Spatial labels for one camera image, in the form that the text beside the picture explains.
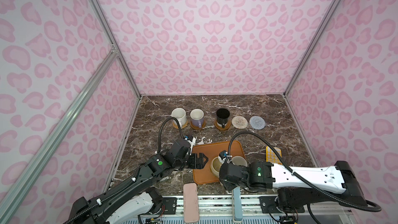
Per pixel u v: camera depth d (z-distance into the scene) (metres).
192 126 1.01
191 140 0.70
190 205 0.72
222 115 0.96
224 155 0.64
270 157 0.88
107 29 0.84
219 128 0.98
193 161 0.65
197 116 1.03
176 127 1.01
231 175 0.50
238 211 0.72
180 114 1.01
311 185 0.41
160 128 0.98
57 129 0.56
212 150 0.95
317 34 0.87
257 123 1.04
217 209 0.73
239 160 0.79
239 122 1.04
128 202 0.56
